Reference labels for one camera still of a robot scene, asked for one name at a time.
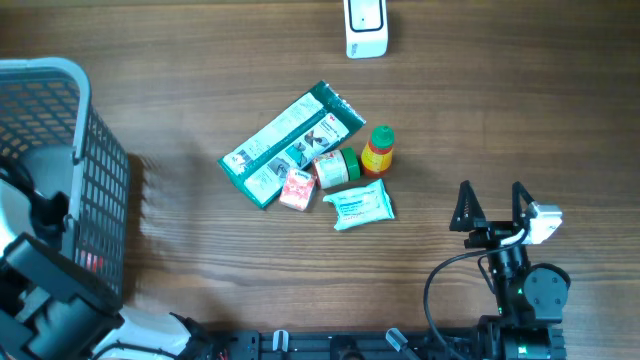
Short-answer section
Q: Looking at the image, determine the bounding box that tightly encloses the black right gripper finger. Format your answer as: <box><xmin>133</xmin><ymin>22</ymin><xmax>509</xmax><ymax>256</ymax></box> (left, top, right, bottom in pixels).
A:
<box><xmin>449</xmin><ymin>180</ymin><xmax>486</xmax><ymax>232</ymax></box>
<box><xmin>512</xmin><ymin>181</ymin><xmax>534</xmax><ymax>230</ymax></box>

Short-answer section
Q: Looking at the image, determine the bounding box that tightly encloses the teal wet wipes pack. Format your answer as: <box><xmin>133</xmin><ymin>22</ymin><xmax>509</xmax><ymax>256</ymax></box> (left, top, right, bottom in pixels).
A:
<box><xmin>322</xmin><ymin>179</ymin><xmax>395</xmax><ymax>231</ymax></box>

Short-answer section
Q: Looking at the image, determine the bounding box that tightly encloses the yellow bottle green cap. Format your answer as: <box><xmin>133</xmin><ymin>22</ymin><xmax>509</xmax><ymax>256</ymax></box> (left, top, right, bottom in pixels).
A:
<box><xmin>360</xmin><ymin>125</ymin><xmax>395</xmax><ymax>178</ymax></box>

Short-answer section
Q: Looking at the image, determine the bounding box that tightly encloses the white jar green lid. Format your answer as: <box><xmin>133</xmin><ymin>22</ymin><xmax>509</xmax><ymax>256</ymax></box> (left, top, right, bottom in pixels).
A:
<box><xmin>312</xmin><ymin>147</ymin><xmax>361</xmax><ymax>189</ymax></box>

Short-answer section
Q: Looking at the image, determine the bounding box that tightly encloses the orange Kleenex tissue pack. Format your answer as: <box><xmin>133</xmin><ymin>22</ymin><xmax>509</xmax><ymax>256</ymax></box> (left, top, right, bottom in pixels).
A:
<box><xmin>279</xmin><ymin>168</ymin><xmax>316</xmax><ymax>211</ymax></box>

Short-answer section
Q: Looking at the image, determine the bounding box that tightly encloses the green 3M glove package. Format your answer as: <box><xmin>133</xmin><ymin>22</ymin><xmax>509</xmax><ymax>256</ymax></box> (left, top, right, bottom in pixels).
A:
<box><xmin>218</xmin><ymin>81</ymin><xmax>366</xmax><ymax>208</ymax></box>

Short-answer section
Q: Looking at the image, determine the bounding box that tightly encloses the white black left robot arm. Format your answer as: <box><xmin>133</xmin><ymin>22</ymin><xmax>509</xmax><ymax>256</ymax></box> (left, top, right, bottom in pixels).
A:
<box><xmin>1</xmin><ymin>148</ymin><xmax>216</xmax><ymax>359</ymax></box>

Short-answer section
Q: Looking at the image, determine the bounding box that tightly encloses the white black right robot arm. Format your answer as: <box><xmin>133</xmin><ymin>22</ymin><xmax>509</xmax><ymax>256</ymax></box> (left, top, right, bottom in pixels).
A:
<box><xmin>449</xmin><ymin>181</ymin><xmax>571</xmax><ymax>359</ymax></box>

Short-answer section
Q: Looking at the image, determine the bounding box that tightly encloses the white barcode scanner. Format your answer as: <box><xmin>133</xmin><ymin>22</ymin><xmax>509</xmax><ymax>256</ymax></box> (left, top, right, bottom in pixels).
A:
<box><xmin>343</xmin><ymin>0</ymin><xmax>389</xmax><ymax>59</ymax></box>

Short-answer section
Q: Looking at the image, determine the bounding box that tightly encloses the grey plastic mesh basket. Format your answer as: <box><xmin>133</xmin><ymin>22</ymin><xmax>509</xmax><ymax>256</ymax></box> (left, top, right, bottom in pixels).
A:
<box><xmin>1</xmin><ymin>57</ymin><xmax>130</xmax><ymax>297</ymax></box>

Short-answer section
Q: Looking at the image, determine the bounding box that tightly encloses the black right camera cable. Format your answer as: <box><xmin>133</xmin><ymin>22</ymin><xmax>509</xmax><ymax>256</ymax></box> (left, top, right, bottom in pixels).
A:
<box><xmin>422</xmin><ymin>227</ymin><xmax>531</xmax><ymax>360</ymax></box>

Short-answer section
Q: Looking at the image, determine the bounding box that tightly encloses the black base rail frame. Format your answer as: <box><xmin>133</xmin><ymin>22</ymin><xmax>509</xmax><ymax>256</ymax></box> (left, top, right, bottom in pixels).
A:
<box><xmin>121</xmin><ymin>327</ymin><xmax>569</xmax><ymax>360</ymax></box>

